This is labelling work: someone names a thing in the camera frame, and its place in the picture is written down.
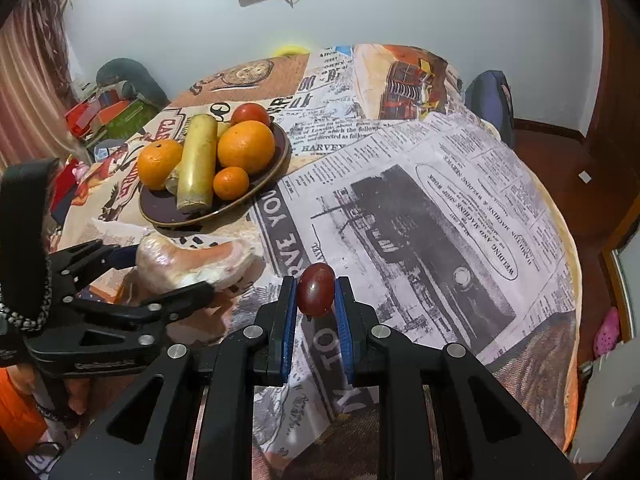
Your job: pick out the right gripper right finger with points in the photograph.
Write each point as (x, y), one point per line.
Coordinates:
(442, 414)

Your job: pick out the orange left on plate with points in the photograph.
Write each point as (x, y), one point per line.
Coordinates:
(156, 161)

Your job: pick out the grey plush toy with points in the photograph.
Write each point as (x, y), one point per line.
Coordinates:
(135, 77)

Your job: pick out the pink slipper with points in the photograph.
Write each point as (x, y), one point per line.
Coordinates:
(608, 334)

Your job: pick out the large yellow-green banana piece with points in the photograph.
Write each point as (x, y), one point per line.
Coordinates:
(198, 165)

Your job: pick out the dark round plate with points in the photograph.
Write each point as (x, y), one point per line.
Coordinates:
(160, 207)

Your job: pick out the blue chair back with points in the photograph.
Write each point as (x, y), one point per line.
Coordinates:
(489, 97)

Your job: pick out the small mandarin orange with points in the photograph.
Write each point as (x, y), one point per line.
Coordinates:
(231, 183)

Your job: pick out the small green banana piece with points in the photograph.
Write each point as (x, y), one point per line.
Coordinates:
(171, 183)

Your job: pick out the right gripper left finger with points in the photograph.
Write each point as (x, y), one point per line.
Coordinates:
(190, 415)

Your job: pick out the yellow chair back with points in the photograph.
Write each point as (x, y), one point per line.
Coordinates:
(289, 50)

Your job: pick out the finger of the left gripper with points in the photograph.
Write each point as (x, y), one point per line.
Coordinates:
(170, 307)
(83, 263)

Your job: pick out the green and red boxes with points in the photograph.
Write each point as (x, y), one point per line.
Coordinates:
(108, 116)

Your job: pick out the striped curtain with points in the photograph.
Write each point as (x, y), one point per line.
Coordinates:
(36, 88)

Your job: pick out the large orange on plate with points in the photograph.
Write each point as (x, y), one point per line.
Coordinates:
(249, 145)

